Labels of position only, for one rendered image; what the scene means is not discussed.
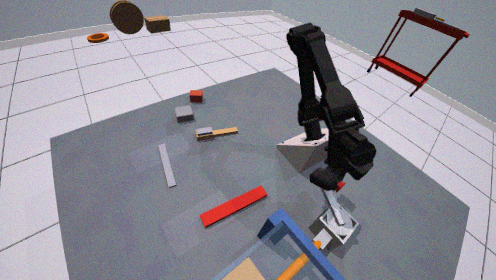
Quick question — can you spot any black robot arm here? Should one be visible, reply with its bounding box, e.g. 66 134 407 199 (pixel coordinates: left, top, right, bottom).
286 23 376 180

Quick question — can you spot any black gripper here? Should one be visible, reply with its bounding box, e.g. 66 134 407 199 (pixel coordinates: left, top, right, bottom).
310 145 348 191

